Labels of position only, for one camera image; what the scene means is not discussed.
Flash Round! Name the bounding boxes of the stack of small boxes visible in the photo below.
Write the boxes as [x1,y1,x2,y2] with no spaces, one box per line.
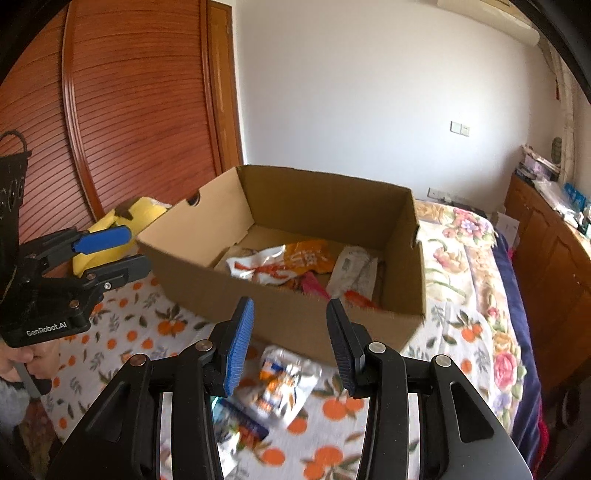
[515,144,561,183]

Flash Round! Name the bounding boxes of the brown cardboard box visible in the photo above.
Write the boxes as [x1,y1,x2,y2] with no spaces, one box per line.
[136,165,426,367]

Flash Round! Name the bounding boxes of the yellow plush toy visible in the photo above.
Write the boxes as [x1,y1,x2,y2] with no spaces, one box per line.
[71,196,174,278]

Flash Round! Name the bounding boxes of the pink snack packet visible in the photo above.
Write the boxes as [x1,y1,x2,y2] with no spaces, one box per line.
[300,272,331,296]

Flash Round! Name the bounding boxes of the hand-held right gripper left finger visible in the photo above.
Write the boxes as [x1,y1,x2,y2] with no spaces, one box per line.
[46,296,256,480]

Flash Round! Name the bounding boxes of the orange fruit print tablecloth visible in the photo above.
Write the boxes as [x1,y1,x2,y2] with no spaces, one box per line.
[39,265,467,480]

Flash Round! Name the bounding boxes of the row of blue bottles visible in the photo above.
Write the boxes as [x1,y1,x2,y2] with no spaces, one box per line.
[563,182,587,206]

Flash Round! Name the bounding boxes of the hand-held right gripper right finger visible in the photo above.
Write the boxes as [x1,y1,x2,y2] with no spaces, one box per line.
[326,298,533,480]

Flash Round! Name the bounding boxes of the silver white snack packet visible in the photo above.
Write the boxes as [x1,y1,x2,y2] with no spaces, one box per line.
[325,246,379,301]

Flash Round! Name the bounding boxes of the blue white snack packet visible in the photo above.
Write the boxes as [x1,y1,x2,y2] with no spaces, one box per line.
[212,397,271,467]

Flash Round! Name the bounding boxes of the clear plastic bags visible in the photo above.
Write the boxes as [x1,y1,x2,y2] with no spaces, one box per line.
[531,178,583,222]

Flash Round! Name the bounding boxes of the white paper sheet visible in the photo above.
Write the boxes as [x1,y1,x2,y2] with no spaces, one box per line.
[496,211,520,245]

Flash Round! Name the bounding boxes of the floral blanket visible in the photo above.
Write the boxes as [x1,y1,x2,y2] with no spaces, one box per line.
[413,198,541,439]

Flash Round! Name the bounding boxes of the long wooden cabinet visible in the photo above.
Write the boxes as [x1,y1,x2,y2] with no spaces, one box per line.
[503,173,591,384]

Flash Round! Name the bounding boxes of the brown slatted wooden wardrobe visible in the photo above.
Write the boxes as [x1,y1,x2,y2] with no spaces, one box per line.
[0,0,245,278]

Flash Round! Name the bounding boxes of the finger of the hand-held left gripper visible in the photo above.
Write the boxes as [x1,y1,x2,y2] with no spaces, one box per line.
[39,254,153,303]
[21,224,133,271]

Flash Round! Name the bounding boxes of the pale patterned curtain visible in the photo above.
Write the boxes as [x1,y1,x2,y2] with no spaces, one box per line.
[538,41,580,185]

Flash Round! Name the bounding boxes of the red white snack packet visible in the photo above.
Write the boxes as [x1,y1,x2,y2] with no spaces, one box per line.
[226,244,289,287]

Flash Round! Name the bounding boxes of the white orange snack packet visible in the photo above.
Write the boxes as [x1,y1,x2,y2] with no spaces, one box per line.
[252,345,321,428]

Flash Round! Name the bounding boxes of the person's left hand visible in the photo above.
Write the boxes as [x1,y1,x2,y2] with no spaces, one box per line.
[0,339,63,388]

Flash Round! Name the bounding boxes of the dark blue blanket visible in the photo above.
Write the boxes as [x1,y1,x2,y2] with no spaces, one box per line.
[494,226,550,462]

